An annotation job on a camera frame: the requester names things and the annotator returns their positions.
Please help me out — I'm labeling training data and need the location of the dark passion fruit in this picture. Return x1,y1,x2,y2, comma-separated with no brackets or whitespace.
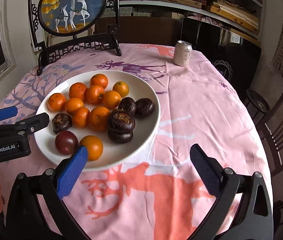
52,113,73,134
108,109,135,133
135,98,155,118
118,97,137,116

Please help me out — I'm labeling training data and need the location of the large bumpy mandarin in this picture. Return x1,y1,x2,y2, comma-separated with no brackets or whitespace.
48,93,67,112

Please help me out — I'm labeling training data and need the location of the dark red plum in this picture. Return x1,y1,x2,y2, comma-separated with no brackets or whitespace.
55,131,78,155

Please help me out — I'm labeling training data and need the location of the smooth orange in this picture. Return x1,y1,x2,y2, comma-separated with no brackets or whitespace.
80,135,103,161

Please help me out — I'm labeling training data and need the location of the partly hidden small mandarin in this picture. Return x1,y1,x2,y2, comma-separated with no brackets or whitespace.
72,107,90,128

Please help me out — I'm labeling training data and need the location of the dark passion fruit hidden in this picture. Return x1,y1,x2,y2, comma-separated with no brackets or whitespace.
107,129,133,144

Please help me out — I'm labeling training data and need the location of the dark passion fruit back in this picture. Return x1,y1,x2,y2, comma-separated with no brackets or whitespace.
135,98,155,118

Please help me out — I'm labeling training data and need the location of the dark passion fruit front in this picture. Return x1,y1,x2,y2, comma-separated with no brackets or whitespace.
118,97,137,116

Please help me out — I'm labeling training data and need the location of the large white plate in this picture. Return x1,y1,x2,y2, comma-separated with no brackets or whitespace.
36,70,161,172

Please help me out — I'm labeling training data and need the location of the front orange on plate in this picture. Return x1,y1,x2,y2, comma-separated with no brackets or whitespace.
69,82,88,102

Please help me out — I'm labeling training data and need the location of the orange on plate back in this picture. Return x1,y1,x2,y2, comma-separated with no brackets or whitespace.
90,74,109,88

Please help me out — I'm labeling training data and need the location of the small orange on plate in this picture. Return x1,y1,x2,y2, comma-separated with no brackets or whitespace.
102,90,121,109

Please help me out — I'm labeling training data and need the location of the black round stool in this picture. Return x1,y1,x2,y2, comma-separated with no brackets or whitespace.
244,89,270,126

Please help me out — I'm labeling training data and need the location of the yellowish orange on plate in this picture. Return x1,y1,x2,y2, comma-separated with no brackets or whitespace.
112,81,129,98

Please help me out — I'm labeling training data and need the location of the round deer embroidery screen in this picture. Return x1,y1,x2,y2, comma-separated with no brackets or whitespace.
28,0,121,75

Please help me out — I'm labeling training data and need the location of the pale drink can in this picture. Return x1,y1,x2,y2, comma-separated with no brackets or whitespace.
173,40,192,67

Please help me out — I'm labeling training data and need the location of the wooden shelf with boards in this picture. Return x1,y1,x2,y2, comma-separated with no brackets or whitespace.
119,0,265,46

